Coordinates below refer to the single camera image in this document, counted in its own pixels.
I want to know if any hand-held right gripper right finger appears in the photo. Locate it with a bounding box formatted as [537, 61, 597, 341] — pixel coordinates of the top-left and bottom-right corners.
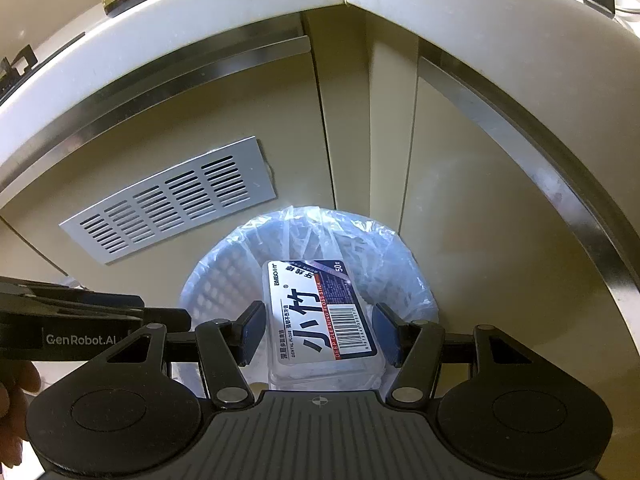
[372, 302, 533, 407]

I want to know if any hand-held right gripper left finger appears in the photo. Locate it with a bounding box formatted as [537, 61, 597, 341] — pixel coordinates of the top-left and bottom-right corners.
[107, 300, 266, 409]

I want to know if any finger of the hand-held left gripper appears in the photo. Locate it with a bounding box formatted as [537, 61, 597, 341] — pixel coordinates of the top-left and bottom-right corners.
[74, 290, 147, 310]
[131, 308, 192, 335]

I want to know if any blue-lined trash bin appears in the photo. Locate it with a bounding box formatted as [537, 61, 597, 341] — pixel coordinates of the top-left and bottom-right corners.
[179, 204, 442, 393]

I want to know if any clear dental floss box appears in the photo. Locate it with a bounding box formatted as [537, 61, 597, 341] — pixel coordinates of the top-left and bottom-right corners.
[261, 258, 387, 392]

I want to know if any person's left hand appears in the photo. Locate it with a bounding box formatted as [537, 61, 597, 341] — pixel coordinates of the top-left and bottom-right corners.
[0, 360, 42, 467]

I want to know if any grey cabinet vent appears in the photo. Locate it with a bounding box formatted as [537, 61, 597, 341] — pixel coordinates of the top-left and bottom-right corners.
[59, 135, 277, 265]

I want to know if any beige kitchen base cabinet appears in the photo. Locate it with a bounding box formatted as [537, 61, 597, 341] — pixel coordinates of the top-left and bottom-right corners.
[0, 10, 640, 480]

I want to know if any black gas stove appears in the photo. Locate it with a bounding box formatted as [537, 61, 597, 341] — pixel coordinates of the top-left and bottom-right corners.
[0, 45, 38, 106]

